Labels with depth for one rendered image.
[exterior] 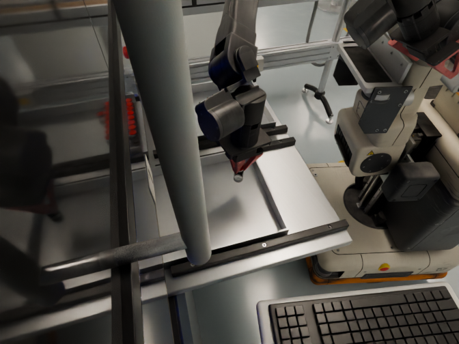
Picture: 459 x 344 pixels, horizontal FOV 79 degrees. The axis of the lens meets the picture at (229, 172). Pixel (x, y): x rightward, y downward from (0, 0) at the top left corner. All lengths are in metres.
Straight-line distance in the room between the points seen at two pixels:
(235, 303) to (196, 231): 1.28
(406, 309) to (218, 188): 0.48
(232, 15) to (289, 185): 0.42
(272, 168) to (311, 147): 1.39
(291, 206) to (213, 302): 0.91
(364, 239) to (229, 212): 0.89
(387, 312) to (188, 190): 0.60
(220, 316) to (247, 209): 0.89
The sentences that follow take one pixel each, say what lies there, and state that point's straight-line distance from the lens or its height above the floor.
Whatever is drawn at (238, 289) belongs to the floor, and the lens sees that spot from 1.52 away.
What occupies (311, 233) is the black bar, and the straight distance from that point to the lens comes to 0.65.
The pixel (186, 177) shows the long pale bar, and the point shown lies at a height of 1.32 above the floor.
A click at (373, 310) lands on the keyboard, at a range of 0.71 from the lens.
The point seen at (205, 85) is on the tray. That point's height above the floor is 0.90.
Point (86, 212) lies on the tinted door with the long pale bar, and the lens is 0.22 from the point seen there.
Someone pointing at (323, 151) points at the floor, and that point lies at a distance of 2.13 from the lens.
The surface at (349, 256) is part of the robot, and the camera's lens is 1.38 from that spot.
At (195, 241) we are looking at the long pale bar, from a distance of 0.24.
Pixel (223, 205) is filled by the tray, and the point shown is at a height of 0.88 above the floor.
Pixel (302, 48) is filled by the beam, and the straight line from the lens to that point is 2.10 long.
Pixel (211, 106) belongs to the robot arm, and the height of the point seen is 1.18.
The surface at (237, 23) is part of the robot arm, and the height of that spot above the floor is 1.25.
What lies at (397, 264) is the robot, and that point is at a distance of 1.48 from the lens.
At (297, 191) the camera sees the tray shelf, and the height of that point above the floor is 0.88.
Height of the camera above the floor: 1.45
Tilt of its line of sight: 50 degrees down
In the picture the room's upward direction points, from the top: straight up
